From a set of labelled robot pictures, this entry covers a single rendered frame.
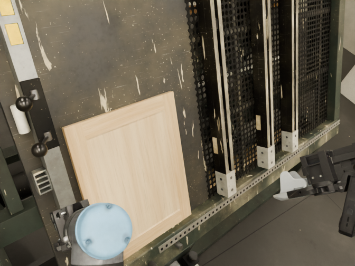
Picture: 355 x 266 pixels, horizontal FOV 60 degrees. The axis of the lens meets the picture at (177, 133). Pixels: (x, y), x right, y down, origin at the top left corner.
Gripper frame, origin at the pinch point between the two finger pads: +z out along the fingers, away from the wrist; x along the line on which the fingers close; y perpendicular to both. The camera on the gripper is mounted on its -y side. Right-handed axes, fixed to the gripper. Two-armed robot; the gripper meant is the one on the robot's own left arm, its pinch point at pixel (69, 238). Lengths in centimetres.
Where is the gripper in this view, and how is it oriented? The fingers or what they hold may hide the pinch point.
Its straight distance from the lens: 79.7
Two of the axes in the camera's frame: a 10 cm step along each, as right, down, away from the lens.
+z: -4.6, 2.7, 8.4
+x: -8.1, 2.5, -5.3
